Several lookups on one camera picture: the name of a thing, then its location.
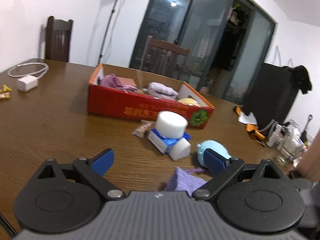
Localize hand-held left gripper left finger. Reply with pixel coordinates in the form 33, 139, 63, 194
37, 148, 126, 201

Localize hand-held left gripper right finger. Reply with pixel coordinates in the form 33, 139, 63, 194
192, 149, 283, 201

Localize light blue plush toy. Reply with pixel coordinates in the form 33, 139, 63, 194
196, 140, 231, 168

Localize white rectangular sponge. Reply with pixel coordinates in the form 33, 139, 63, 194
170, 138, 192, 161

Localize purple knitted cloth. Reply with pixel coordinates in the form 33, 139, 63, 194
163, 166, 208, 198

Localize white round sponge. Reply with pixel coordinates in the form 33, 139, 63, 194
155, 111, 189, 139

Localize red cardboard box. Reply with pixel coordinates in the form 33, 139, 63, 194
87, 63, 216, 129

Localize yellow plush toy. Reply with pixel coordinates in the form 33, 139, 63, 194
178, 97, 201, 106

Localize purple satin scrunchie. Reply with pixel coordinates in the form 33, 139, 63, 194
99, 73, 138, 93

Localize light purple towel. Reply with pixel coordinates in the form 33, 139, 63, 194
147, 82, 179, 99

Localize clear glass cup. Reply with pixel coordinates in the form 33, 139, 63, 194
275, 136, 304, 166

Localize small brown packet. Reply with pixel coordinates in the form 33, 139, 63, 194
132, 120, 154, 139

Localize blue white small box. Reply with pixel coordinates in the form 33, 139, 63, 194
147, 128, 191, 154

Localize white spray bottle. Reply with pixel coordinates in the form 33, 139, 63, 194
266, 124, 283, 148

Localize white charger block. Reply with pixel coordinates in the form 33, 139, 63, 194
17, 77, 39, 92

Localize black garment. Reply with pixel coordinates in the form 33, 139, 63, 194
281, 65, 313, 94

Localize dark wooden chair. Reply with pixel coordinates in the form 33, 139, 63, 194
139, 35, 192, 81
45, 16, 74, 63

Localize scattered dried yellow petals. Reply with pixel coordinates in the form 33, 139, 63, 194
0, 84, 13, 101

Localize dark framed sliding glass door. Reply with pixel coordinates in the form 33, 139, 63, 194
129, 0, 277, 105

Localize studio light on stand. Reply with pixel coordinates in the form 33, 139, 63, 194
96, 0, 147, 67

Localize hanging clothes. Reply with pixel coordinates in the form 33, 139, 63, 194
226, 2, 247, 27

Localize white charger cable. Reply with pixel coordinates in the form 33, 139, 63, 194
7, 62, 49, 79

